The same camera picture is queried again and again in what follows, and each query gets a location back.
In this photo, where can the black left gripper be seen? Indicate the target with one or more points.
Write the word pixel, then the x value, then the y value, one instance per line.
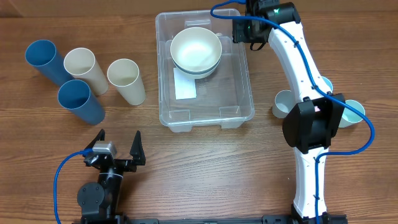
pixel 137 153

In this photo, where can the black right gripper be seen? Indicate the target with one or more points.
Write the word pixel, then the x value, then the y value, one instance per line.
pixel 242 34

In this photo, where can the cream bowl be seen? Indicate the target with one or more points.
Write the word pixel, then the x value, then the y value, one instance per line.
pixel 196 48
pixel 196 75

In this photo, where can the dark blue bowl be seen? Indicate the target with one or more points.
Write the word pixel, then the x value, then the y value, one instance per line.
pixel 194 71

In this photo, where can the light blue small cup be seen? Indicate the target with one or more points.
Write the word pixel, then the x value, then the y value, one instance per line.
pixel 328 83

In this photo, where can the teal small cup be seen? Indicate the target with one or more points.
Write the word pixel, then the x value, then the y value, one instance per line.
pixel 350 118

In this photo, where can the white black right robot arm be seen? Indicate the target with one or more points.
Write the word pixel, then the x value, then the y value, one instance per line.
pixel 313 120

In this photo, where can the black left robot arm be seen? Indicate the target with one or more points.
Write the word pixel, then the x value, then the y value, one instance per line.
pixel 99 200

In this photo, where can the clear plastic storage bin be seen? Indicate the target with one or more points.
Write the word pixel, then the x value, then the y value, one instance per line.
pixel 224 98

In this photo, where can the dark blue tumbler front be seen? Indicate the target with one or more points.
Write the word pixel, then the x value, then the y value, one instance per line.
pixel 77 97

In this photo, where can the dark blue tumbler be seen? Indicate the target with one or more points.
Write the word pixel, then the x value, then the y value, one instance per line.
pixel 77 97
pixel 44 57

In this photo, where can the cream tumbler centre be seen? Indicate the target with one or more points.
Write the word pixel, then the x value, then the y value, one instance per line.
pixel 125 75

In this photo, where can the cream tumbler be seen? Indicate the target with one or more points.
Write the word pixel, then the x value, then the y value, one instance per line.
pixel 125 75
pixel 82 64

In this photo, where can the white label in bin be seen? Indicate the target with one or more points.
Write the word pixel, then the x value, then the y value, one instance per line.
pixel 185 88

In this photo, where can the grey small cup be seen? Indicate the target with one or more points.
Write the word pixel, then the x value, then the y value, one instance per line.
pixel 284 101

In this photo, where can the cream tumbler left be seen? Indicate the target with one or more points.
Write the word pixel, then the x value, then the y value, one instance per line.
pixel 82 64

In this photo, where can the dark blue tumbler far left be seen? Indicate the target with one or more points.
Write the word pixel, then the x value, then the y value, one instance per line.
pixel 44 57

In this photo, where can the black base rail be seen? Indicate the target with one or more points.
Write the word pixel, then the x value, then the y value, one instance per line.
pixel 266 219

